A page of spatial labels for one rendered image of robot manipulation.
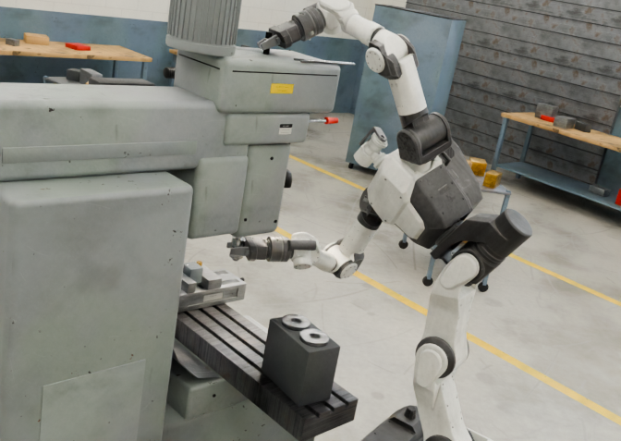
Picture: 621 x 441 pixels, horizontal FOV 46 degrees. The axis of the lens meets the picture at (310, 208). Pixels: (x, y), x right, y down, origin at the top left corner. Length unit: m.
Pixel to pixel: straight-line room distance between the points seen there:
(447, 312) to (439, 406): 0.34
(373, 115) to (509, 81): 2.59
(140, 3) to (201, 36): 7.57
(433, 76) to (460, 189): 5.88
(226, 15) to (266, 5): 8.68
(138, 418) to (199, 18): 1.15
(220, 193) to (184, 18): 0.52
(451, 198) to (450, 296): 0.32
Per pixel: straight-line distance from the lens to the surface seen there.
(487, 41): 10.74
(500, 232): 2.35
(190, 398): 2.47
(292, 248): 2.51
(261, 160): 2.32
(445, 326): 2.51
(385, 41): 2.26
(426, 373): 2.54
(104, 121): 1.97
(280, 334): 2.31
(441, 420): 2.65
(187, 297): 2.70
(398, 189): 2.36
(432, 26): 8.28
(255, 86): 2.19
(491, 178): 5.74
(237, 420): 2.69
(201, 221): 2.23
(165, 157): 2.09
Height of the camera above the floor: 2.17
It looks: 18 degrees down
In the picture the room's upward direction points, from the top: 10 degrees clockwise
